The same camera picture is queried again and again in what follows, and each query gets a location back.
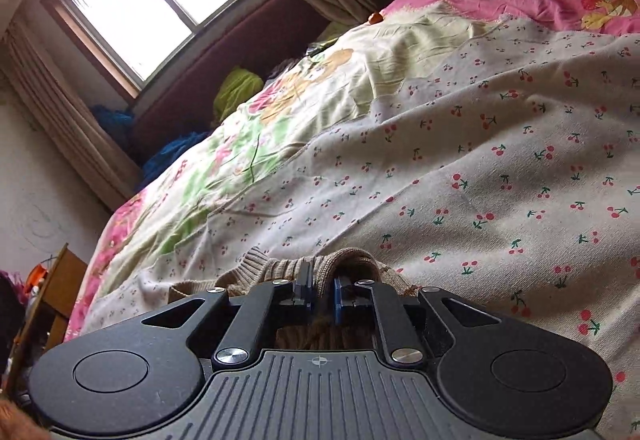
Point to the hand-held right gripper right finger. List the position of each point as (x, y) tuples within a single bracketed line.
[(339, 301)]

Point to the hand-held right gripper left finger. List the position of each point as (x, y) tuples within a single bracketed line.
[(303, 289)]

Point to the beige striped ribbed sweater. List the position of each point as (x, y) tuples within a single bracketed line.
[(260, 270)]

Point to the blue knit cloth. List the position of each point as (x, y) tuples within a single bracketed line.
[(172, 155), (112, 125)]

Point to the green cloth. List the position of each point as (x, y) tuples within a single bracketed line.
[(239, 90)]

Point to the white cherry print sheet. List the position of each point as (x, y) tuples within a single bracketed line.
[(500, 145)]

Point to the wooden nightstand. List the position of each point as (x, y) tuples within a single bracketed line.
[(60, 285)]

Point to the maroon headboard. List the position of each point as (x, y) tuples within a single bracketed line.
[(210, 60)]

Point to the orange plastic object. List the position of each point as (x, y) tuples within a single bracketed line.
[(37, 277)]

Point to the small orange object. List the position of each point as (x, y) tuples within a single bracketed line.
[(375, 18)]

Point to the black screen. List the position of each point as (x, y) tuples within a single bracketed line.
[(9, 320)]

